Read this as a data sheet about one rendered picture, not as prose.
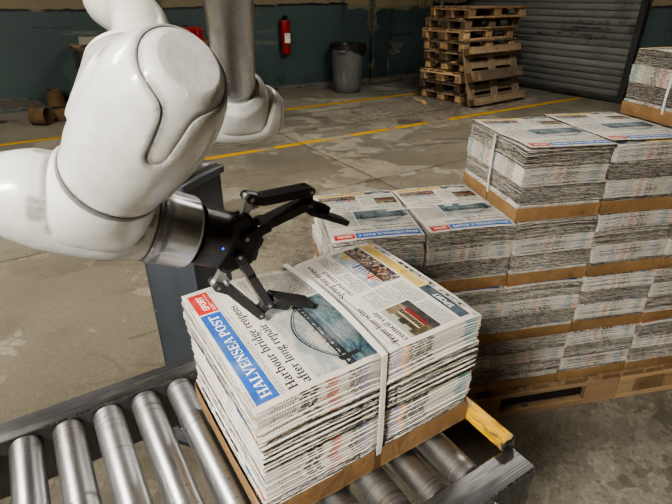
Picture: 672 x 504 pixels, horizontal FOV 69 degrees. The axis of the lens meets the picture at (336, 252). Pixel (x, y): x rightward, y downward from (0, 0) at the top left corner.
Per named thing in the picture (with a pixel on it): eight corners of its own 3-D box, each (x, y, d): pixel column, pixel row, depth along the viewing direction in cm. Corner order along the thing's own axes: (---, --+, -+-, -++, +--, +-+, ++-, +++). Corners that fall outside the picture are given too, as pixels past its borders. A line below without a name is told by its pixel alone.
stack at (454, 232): (314, 374, 211) (310, 193, 173) (558, 340, 232) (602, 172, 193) (332, 446, 178) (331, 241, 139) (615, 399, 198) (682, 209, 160)
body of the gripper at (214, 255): (193, 191, 62) (256, 208, 68) (172, 252, 64) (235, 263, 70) (214, 211, 56) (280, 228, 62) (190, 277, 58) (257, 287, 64)
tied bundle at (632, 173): (533, 177, 188) (545, 116, 177) (601, 172, 193) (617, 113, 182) (598, 216, 155) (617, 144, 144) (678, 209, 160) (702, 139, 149)
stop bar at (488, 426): (363, 314, 113) (363, 307, 112) (516, 444, 80) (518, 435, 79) (351, 319, 111) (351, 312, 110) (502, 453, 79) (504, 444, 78)
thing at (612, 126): (542, 116, 179) (543, 113, 178) (611, 113, 184) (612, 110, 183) (611, 142, 147) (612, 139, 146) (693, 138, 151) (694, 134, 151)
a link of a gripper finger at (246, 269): (244, 250, 63) (234, 256, 62) (277, 308, 70) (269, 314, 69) (232, 239, 66) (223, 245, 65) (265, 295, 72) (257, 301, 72)
